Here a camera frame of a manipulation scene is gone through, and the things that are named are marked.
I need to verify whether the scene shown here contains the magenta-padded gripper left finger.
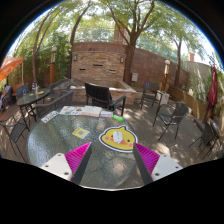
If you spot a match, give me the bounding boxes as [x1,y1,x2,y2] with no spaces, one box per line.
[40,142,94,186]

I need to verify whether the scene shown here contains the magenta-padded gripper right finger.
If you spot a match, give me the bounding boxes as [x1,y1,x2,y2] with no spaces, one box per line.
[132,142,184,186]

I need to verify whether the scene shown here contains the yellow duck-shaped mouse pad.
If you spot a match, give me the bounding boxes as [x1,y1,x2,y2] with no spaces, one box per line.
[98,125,139,154]

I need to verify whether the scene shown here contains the yellow square card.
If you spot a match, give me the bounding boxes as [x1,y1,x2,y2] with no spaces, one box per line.
[71,126,90,140]

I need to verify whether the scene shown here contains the white sign strip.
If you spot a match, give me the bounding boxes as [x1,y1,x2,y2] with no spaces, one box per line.
[40,110,60,124]

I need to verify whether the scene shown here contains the black metal mesh chair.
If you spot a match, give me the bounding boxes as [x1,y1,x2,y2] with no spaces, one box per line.
[188,121,218,158]
[0,114,31,164]
[152,101,190,142]

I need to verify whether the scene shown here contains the dark wicker armchair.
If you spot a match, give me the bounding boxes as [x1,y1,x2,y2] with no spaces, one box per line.
[34,89,75,120]
[46,78,72,101]

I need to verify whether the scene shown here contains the white open book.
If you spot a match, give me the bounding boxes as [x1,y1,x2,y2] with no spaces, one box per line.
[80,105,103,118]

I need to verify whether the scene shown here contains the small green packet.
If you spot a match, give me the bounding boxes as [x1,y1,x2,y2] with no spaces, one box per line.
[112,114,125,123]

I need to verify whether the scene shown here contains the white standing sign board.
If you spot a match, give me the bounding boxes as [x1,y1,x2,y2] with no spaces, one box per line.
[159,91,170,105]

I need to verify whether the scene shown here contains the small white and blue booklet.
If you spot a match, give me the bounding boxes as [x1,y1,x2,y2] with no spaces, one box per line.
[99,110,114,119]

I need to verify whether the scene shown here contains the dark round patio table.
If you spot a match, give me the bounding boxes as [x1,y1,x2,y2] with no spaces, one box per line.
[16,87,52,123]

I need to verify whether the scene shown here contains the black metal slatted chair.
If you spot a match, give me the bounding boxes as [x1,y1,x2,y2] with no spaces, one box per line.
[139,80,160,111]

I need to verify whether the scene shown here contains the black slatted wooden armchair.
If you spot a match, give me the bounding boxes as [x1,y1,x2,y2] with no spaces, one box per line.
[84,82,128,117]

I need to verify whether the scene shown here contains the blue patio chair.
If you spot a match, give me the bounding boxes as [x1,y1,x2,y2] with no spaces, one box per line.
[15,83,30,99]

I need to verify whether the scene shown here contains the person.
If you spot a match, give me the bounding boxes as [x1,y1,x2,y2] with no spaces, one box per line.
[0,84,14,113]

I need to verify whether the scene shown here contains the dark red closed umbrella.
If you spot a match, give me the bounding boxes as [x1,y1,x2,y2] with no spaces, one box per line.
[205,63,219,123]

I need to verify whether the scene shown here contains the large dark-trunked tree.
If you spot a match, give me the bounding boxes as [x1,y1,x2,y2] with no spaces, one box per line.
[99,0,158,86]

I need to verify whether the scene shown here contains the orange canopy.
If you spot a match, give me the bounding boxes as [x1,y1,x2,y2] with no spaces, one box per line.
[0,56,25,83]

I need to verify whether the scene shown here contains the wooden lamp post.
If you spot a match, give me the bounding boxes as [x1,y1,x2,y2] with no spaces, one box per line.
[49,46,58,85]
[161,59,171,92]

